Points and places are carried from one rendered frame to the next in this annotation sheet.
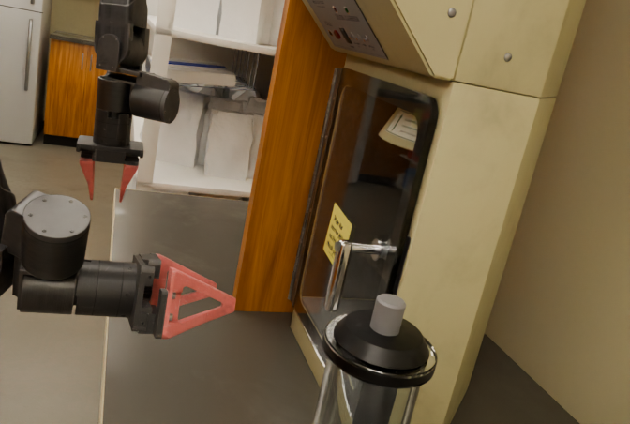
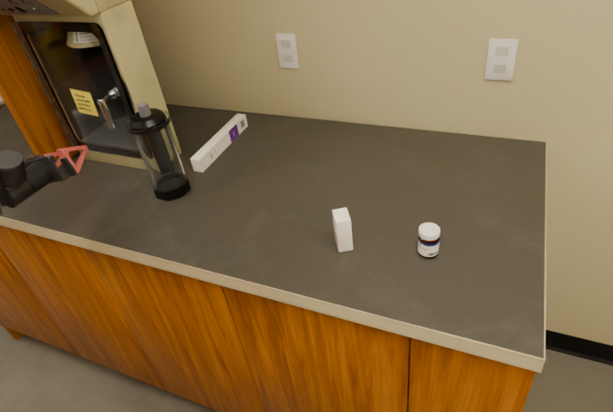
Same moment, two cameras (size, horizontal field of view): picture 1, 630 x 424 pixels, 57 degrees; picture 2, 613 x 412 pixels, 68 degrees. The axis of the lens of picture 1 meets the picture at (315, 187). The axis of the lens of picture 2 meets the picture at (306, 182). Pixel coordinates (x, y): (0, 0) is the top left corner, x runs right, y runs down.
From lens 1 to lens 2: 0.67 m
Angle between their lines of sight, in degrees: 43
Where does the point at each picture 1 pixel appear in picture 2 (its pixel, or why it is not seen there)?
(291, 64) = not seen: outside the picture
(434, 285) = (143, 92)
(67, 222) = (14, 159)
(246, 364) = (86, 181)
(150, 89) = not seen: outside the picture
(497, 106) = (119, 12)
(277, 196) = (27, 106)
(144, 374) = (53, 213)
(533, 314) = (173, 81)
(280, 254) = (50, 131)
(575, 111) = not seen: outside the picture
